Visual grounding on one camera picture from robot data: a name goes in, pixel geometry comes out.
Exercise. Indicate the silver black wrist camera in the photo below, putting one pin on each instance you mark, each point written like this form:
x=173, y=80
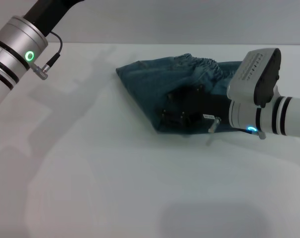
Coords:
x=256, y=74

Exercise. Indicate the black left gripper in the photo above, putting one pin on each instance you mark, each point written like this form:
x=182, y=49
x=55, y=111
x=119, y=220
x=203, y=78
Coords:
x=46, y=16

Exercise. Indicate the blue denim shorts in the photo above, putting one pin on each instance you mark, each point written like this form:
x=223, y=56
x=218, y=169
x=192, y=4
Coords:
x=150, y=79

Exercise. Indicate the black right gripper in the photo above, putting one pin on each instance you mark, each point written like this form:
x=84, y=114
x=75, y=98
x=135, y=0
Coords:
x=209, y=104

